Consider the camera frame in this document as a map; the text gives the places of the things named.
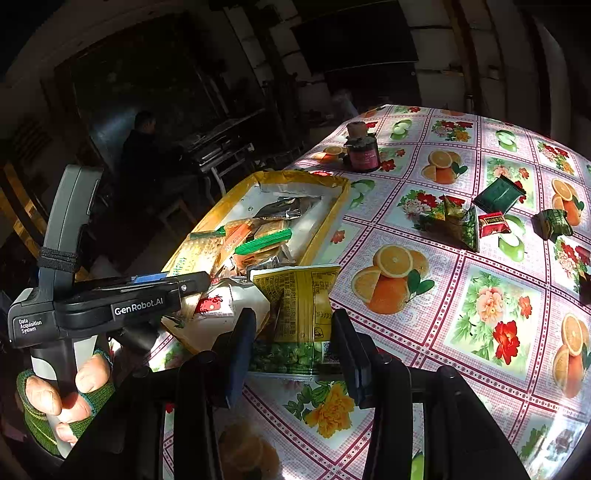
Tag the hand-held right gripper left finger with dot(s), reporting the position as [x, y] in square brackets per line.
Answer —
[238, 364]

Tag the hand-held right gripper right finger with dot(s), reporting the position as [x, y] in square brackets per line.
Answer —
[353, 369]

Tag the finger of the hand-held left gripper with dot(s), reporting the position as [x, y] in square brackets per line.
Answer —
[194, 281]

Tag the long cracker packet green label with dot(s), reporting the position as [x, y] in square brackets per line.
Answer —
[196, 258]

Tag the red and white snack packet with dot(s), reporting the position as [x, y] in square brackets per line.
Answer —
[214, 302]

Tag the orange sandwich cracker packet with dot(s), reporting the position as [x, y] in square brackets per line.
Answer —
[240, 235]

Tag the large cracker packet green ends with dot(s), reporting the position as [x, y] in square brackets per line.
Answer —
[263, 242]

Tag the yellow pea snack bag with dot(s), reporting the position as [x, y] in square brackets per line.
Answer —
[300, 304]

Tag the silver foil packet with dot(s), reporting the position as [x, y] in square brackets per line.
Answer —
[284, 207]

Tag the yellow tray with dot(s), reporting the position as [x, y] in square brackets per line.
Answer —
[323, 217]

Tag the green patterned snack packet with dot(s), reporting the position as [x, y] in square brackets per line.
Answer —
[464, 224]

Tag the small red candy packet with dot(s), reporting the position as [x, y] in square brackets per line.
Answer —
[491, 224]

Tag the dark green snack packet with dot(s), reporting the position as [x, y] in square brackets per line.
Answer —
[498, 194]

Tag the small green packet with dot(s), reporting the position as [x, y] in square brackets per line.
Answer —
[554, 224]

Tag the person's left hand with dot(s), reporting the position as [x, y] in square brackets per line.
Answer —
[46, 397]

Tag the metal desk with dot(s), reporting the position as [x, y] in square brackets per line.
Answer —
[212, 147]

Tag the dark red jar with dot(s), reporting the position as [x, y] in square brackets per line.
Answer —
[362, 152]

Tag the plastic bag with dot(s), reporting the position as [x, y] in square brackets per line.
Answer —
[344, 101]

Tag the large dark wall painting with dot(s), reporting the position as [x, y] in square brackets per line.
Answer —
[161, 83]

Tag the wall television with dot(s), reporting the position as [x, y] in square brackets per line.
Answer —
[355, 41]

